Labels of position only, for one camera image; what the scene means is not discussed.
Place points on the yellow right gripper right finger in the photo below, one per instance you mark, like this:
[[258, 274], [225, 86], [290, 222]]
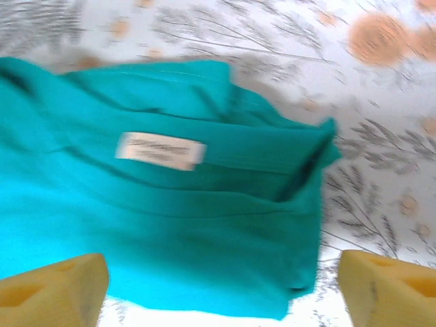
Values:
[[391, 293]]

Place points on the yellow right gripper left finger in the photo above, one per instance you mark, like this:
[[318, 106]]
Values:
[[51, 293]]

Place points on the teal t-shirt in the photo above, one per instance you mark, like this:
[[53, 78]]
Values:
[[170, 221]]

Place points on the floral table cover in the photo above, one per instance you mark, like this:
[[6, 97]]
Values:
[[374, 119]]

